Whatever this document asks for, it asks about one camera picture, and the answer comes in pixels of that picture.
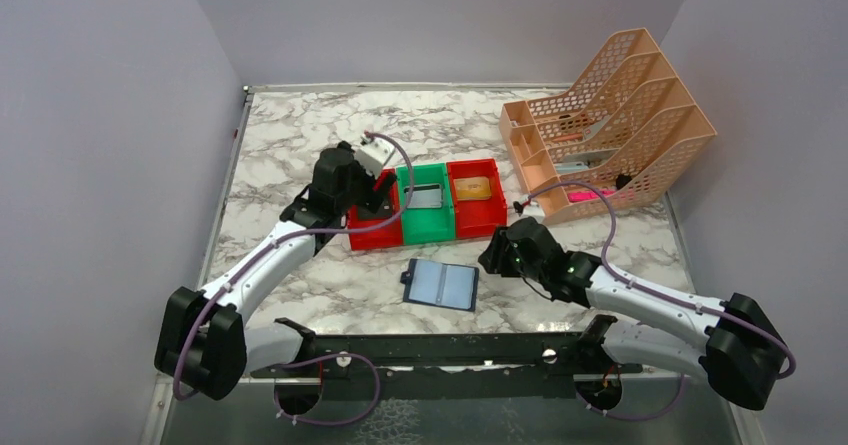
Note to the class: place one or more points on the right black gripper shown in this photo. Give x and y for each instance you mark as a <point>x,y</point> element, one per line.
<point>494,257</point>

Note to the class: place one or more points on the red bin with gold card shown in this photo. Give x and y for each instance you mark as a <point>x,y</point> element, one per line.
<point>478,219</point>

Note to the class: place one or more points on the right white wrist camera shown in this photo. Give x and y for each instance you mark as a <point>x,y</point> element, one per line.
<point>529,208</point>

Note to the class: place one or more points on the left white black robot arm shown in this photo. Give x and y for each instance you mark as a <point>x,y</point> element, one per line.
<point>203,343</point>

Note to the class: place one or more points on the silver gray item in organizer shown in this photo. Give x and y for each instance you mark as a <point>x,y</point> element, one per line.
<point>582,161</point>

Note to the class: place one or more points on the pink highlighter marker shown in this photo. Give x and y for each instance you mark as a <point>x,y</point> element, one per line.
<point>581,196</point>

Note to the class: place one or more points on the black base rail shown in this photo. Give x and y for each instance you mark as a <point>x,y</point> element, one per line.
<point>449,366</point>

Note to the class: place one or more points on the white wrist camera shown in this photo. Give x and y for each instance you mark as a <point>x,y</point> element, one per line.
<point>373,154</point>
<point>529,208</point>

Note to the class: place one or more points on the black clip in organizer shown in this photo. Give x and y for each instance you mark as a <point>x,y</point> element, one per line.
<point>622,180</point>

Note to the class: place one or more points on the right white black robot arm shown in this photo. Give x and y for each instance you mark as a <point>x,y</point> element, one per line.
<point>731,344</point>

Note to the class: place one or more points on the navy blue card holder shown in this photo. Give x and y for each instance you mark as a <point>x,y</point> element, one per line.
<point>441,285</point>

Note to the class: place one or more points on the peach plastic file organizer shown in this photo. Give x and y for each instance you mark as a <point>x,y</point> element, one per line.
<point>630,99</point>

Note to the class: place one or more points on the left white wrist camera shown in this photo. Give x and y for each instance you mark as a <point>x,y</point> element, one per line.
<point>373,154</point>

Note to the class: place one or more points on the green plastic bin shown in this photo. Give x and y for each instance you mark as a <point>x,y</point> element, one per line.
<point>430,217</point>

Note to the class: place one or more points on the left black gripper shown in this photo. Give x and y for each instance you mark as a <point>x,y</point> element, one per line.
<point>373,197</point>

